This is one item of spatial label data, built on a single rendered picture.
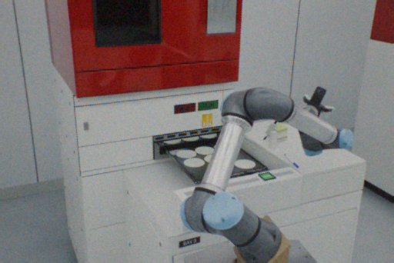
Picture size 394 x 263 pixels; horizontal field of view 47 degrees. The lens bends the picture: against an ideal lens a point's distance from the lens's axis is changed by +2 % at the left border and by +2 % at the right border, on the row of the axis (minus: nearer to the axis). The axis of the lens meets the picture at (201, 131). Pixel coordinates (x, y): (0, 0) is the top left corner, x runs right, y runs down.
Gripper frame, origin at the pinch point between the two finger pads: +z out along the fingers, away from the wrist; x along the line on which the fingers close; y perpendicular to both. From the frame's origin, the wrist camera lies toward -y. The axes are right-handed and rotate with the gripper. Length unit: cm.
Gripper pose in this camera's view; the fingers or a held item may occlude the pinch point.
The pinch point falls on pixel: (320, 100)
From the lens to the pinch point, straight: 216.9
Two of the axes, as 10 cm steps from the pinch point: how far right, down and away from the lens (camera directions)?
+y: -3.3, 8.6, 4.0
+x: 8.4, 4.6, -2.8
